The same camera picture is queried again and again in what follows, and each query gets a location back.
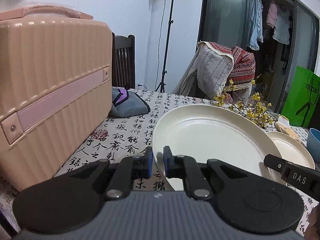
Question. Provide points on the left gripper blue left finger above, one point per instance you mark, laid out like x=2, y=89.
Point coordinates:
x=120, y=176

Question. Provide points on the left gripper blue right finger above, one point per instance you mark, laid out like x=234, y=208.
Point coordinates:
x=187, y=169

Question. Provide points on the cream plate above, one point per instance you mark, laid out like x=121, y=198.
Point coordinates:
x=208, y=132
x=292, y=150

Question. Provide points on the calligraphy print tablecloth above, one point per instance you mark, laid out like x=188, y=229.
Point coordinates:
x=117, y=138

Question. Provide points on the blue bowl left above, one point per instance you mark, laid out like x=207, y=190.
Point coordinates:
x=313, y=143

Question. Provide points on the yellow dotted work glove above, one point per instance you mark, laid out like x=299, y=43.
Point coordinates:
x=283, y=125

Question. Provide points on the grey purple cloth pouch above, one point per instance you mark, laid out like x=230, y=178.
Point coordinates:
x=127, y=104

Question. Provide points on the green paper shopping bag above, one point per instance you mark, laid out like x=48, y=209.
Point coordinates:
x=301, y=101

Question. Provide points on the yellow flower branches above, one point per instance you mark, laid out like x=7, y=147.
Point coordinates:
x=254, y=109

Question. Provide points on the red patterned blanket on chair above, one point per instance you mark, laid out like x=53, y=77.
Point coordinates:
x=215, y=69

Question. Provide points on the dark wooden chair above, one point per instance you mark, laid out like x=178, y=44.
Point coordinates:
x=123, y=61

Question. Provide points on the pink small suitcase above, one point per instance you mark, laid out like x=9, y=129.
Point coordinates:
x=56, y=87

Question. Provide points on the dark sliding glass door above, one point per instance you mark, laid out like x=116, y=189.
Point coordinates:
x=226, y=22

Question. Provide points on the hanging white garment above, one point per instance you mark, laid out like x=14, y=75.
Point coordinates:
x=281, y=27

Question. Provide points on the hanging blue shirt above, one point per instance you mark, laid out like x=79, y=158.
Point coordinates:
x=256, y=24

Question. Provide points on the hanging pink garment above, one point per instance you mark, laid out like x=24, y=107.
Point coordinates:
x=272, y=15

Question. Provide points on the studio lamp on stand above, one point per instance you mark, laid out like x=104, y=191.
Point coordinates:
x=160, y=86

